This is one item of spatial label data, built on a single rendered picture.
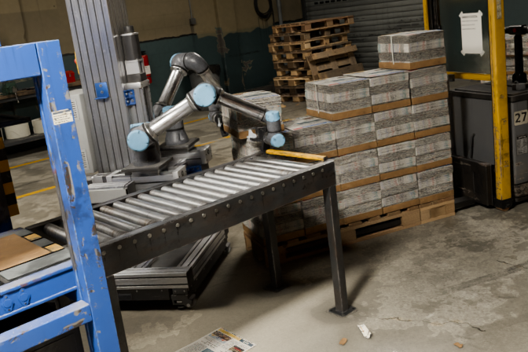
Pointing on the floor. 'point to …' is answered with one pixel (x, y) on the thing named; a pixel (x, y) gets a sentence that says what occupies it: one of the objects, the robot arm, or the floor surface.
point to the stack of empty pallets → (296, 86)
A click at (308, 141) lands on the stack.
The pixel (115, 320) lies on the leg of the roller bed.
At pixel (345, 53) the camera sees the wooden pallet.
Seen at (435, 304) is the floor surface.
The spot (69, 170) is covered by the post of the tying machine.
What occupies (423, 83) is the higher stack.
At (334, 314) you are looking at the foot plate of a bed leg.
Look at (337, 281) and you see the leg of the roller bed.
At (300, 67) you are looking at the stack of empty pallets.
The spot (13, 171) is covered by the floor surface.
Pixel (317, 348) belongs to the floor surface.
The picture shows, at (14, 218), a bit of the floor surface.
